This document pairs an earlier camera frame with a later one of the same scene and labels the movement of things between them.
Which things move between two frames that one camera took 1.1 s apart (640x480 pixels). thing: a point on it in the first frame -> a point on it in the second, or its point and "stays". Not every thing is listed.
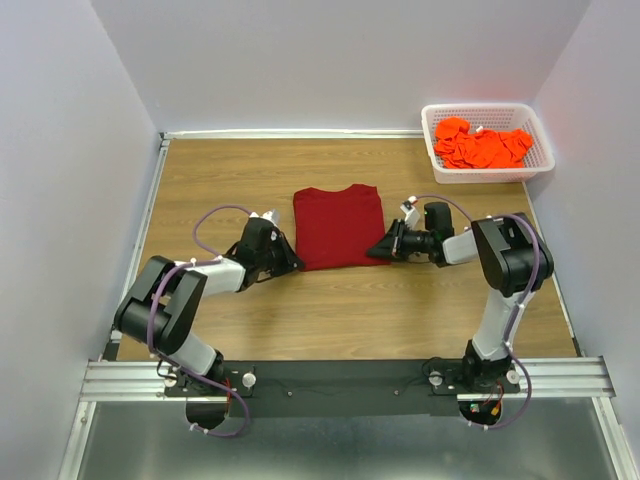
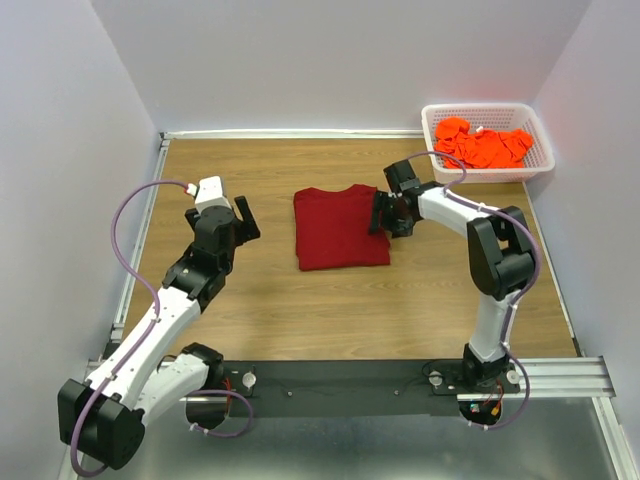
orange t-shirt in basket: (480, 149) stays
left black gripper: (279, 252) -> (242, 230)
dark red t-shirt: (337, 228) stays
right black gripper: (398, 240) -> (379, 213)
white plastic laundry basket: (486, 142) stays
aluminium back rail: (289, 134) stays
